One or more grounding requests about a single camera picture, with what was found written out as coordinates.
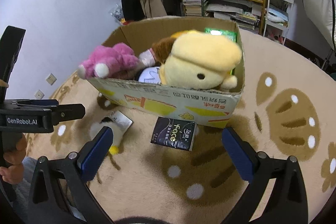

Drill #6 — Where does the pink plush toy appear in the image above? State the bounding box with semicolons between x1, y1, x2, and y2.
77;43;139;79

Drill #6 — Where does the bag of toys by wall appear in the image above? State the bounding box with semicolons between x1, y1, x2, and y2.
109;3;131;26

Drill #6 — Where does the yellow plush toy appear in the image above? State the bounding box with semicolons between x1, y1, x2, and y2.
152;30;243;91

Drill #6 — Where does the green tissue pack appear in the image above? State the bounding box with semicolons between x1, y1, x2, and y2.
198;27;242;76

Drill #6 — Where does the wall socket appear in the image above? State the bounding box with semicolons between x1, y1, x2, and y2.
46;73;57;85
34;89;45;100

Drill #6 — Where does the lower wall socket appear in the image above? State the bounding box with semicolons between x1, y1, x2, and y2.
34;89;45;100

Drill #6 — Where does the stack of books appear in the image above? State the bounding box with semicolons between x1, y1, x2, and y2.
182;0;202;16

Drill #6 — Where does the beige round patterned rug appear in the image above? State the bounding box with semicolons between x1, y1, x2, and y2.
27;31;335;223

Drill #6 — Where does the white utility cart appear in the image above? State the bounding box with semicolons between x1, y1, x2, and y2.
262;0;294;45

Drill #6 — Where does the black white plush keychain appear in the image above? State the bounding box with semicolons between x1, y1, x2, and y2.
89;111;133;155

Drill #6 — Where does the cardboard box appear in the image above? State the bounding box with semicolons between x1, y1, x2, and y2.
89;16;244;128

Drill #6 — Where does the upper wall socket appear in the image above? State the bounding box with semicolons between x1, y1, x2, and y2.
46;73;57;85

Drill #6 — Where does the person's left hand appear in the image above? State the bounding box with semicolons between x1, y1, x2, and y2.
0;134;27;185

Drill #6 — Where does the black tissue pack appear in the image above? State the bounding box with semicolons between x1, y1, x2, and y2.
151;117;198;151

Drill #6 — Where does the brown doll in box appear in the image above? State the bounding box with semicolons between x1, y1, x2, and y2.
134;31;187;84

